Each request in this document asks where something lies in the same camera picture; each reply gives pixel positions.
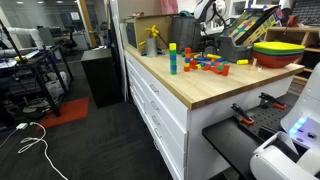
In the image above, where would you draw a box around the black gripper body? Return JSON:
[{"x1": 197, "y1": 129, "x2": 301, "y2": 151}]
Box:
[{"x1": 199, "y1": 33, "x2": 218, "y2": 48}]

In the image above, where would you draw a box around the long red rectangular block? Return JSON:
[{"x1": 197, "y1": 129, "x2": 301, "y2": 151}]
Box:
[{"x1": 210, "y1": 66, "x2": 224, "y2": 75}]

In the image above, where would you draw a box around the red cylinder block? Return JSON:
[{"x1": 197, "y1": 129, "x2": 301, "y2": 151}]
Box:
[{"x1": 221, "y1": 63, "x2": 231, "y2": 77}]

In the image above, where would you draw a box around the gray plastic bin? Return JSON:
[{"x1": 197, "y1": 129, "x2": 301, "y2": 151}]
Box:
[{"x1": 217, "y1": 34, "x2": 255, "y2": 64}]

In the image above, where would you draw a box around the dark gray crate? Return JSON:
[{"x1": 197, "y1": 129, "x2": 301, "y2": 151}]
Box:
[{"x1": 170, "y1": 15, "x2": 203, "y2": 55}]

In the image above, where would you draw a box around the teal item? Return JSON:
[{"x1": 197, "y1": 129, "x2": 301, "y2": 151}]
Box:
[{"x1": 178, "y1": 9, "x2": 196, "y2": 18}]

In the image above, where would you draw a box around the plain wooden peg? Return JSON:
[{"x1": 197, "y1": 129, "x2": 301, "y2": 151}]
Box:
[{"x1": 250, "y1": 56, "x2": 263, "y2": 72}]

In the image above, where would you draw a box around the brown cardboard box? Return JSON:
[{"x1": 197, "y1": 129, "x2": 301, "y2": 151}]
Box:
[{"x1": 125, "y1": 13, "x2": 175, "y2": 54}]

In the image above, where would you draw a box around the wooden blocks cardboard box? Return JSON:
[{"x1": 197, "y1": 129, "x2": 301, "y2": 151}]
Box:
[{"x1": 223, "y1": 4, "x2": 285, "y2": 48}]

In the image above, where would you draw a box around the pink item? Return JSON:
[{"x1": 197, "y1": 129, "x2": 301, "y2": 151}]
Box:
[{"x1": 160, "y1": 0, "x2": 180, "y2": 15}]

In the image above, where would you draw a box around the metal cylinder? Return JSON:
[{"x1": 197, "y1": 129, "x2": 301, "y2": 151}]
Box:
[{"x1": 145, "y1": 37, "x2": 159, "y2": 59}]

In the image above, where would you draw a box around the red plastic bowl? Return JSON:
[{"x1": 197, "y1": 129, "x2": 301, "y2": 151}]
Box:
[{"x1": 252, "y1": 50, "x2": 305, "y2": 70}]

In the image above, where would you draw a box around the green plastic bowl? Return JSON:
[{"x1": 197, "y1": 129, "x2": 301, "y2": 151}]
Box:
[{"x1": 252, "y1": 47, "x2": 306, "y2": 57}]

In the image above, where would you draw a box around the yellow plastic bowl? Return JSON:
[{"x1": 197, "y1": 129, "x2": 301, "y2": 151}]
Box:
[{"x1": 252, "y1": 41, "x2": 306, "y2": 52}]

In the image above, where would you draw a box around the black orange spring clamp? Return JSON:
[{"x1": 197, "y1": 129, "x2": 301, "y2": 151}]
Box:
[
  {"x1": 258, "y1": 91, "x2": 287, "y2": 111},
  {"x1": 230, "y1": 102, "x2": 256, "y2": 127}
]

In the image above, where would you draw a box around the white drawer cabinet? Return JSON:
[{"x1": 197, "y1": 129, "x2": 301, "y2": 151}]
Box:
[{"x1": 123, "y1": 49, "x2": 296, "y2": 180}]

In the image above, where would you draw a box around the black perforated plate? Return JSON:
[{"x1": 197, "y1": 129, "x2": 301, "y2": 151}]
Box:
[{"x1": 246, "y1": 94, "x2": 303, "y2": 143}]

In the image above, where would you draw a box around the wooden shelf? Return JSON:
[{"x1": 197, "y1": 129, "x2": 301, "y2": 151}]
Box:
[{"x1": 263, "y1": 25, "x2": 320, "y2": 88}]

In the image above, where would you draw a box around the black cabinet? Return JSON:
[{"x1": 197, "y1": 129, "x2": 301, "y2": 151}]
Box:
[{"x1": 80, "y1": 47, "x2": 125, "y2": 110}]

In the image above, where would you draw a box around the black office chair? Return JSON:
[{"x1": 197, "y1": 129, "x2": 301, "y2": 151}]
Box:
[{"x1": 60, "y1": 28, "x2": 80, "y2": 50}]

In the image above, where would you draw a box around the red floor mat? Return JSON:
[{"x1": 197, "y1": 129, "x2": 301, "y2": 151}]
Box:
[{"x1": 35, "y1": 96, "x2": 91, "y2": 130}]

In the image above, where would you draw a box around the black background workbench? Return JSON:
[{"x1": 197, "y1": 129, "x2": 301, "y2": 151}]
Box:
[{"x1": 0, "y1": 18, "x2": 75, "y2": 118}]

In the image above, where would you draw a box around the white power adapter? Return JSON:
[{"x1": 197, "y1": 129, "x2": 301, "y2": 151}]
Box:
[{"x1": 15, "y1": 122, "x2": 30, "y2": 131}]

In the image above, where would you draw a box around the framed wall sign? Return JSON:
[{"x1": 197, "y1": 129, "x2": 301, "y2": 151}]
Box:
[{"x1": 69, "y1": 11, "x2": 81, "y2": 22}]

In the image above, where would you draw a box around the white cable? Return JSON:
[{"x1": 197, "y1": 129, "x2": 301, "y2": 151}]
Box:
[{"x1": 0, "y1": 121, "x2": 70, "y2": 180}]

